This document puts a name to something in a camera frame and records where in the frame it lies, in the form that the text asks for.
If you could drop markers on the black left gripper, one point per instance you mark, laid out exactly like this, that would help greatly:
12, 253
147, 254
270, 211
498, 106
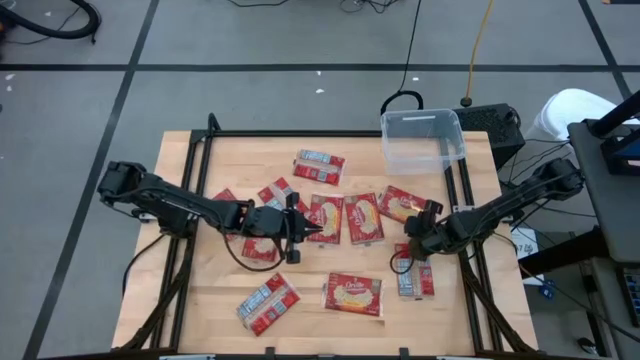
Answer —
267, 222

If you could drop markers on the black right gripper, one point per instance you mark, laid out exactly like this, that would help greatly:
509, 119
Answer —
435, 235

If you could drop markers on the red popcorn bag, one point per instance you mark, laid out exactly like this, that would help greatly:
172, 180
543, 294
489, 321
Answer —
415, 280
352, 294
226, 196
400, 204
260, 248
276, 192
364, 218
320, 167
267, 304
326, 220

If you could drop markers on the clear plastic bin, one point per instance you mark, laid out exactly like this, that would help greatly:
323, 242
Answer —
400, 150

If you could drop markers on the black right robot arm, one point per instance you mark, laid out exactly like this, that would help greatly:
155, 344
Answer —
500, 205

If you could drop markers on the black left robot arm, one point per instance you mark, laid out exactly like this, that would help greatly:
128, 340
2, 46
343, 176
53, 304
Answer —
150, 192

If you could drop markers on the white paper sheet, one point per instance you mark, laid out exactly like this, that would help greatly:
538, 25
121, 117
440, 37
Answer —
525, 245

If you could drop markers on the black computer case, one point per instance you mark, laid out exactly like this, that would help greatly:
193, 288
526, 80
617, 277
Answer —
487, 127

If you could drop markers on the blue tag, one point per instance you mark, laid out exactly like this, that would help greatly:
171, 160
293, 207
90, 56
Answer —
548, 290

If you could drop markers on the black beam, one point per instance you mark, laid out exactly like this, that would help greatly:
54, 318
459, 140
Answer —
565, 252

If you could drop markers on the white rounded object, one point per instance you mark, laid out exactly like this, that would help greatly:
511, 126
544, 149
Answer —
565, 112

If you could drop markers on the grey cart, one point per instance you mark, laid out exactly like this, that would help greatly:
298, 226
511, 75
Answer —
615, 210

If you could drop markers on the black computer mouse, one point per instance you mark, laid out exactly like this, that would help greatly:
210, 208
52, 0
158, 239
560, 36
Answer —
586, 344

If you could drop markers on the dark blue box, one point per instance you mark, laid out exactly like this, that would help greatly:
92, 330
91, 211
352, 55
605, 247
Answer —
622, 155

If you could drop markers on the dark keyboard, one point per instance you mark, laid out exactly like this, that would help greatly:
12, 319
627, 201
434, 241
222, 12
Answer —
632, 295

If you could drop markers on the black pole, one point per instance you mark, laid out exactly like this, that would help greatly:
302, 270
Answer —
617, 114

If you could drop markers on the black metal table frame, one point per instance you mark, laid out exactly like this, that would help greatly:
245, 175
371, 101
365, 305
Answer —
325, 133

